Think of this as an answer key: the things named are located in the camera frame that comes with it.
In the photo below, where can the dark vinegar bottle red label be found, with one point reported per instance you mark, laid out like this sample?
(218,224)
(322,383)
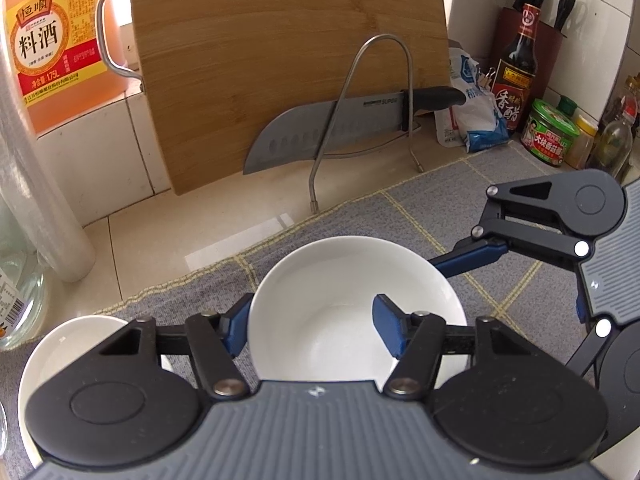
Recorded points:
(516,69)

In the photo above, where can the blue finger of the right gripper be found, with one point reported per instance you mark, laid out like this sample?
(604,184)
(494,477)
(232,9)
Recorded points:
(468,255)
(580,303)

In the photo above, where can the white blue salt bag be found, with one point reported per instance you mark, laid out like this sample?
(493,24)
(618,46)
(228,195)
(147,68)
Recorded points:
(477,124)

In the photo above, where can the white bowl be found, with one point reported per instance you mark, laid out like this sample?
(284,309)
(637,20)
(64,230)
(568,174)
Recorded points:
(311,318)
(109,404)

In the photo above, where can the dark red utensil holder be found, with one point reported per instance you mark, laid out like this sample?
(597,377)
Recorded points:
(547,47)

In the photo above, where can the large glass jar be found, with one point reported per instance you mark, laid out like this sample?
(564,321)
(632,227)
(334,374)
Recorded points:
(23,289)

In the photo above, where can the yellow lid spice jar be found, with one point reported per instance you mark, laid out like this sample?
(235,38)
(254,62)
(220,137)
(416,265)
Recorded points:
(581,148)

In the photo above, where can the metal wire board rack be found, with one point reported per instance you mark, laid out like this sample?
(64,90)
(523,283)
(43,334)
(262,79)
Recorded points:
(351,120)

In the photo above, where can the green lid sauce jar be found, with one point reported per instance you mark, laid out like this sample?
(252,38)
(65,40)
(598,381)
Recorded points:
(548,134)

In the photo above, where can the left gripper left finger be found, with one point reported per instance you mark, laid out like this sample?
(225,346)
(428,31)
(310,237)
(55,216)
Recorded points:
(233,325)

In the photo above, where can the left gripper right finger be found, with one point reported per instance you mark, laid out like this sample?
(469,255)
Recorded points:
(393,325)

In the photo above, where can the bamboo cutting board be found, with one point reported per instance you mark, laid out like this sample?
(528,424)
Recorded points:
(215,72)

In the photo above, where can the clear glass pepper bottle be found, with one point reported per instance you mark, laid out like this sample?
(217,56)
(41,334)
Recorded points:
(614,146)

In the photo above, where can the grey kitchen knife black handle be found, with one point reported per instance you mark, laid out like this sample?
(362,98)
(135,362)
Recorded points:
(296,134)

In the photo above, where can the orange cooking wine jug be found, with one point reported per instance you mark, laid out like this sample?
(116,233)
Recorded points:
(56,60)

